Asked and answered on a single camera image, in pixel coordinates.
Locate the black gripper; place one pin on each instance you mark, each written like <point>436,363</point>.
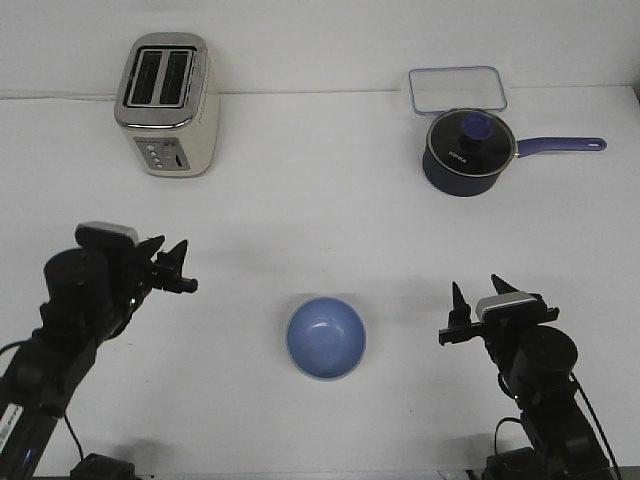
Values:
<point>460,328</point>
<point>165,272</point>

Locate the blue bowl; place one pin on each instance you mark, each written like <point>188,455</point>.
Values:
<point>325,338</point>

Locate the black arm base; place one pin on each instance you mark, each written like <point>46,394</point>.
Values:
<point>100,467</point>
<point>525,463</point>

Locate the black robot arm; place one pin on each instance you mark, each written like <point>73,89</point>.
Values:
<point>94,290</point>
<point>535,363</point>

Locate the dark blue saucepan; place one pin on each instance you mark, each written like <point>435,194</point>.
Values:
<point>457,175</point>

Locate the cream and steel toaster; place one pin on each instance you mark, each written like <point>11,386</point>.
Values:
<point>167,104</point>

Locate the glass pot lid blue knob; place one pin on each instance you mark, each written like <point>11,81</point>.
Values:
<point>470,142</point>

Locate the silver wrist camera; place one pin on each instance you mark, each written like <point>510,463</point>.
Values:
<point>490,306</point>
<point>102,233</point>

